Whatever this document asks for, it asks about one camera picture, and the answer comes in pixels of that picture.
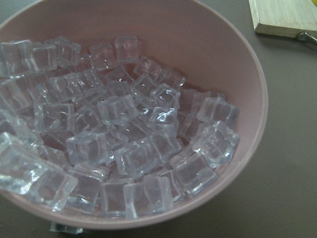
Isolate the wooden cutting board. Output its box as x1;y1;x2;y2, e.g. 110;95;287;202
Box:
249;0;317;38

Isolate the pink bowl with ice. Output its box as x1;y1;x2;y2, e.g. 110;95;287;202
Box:
0;0;268;230

